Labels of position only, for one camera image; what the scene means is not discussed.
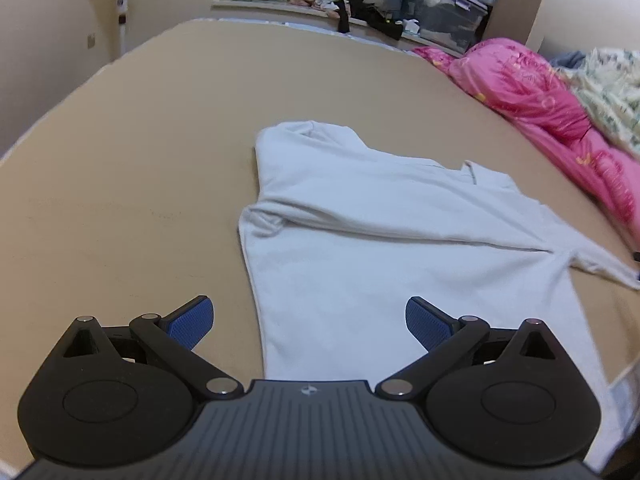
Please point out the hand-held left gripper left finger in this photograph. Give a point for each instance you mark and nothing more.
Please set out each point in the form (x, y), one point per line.
(192, 322)

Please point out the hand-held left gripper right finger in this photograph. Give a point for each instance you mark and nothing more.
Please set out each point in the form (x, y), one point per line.
(425, 322)

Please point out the white shirt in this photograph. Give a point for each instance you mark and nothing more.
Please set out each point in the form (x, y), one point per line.
(375, 240)

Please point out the bed with tan mat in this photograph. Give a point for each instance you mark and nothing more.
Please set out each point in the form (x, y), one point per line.
(125, 160)

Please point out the pink floral quilt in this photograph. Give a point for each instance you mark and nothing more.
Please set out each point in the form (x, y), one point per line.
(525, 80)

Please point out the tissue box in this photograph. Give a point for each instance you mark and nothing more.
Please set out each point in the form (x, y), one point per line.
(411, 27)

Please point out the white floral quilt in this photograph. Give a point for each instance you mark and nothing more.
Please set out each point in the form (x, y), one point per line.
(610, 90)

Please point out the grey blue cloth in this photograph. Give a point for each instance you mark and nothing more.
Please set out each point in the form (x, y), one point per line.
(567, 59)

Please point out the clear plastic storage bin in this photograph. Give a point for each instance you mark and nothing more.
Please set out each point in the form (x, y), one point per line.
(440, 10)

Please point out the white standing fan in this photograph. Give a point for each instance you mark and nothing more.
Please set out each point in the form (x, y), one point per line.
(121, 10)

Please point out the white window sill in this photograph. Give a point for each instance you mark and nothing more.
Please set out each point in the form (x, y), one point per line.
(280, 10)

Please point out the wooden shelf unit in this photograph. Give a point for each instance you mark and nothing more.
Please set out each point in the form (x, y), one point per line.
(520, 0)

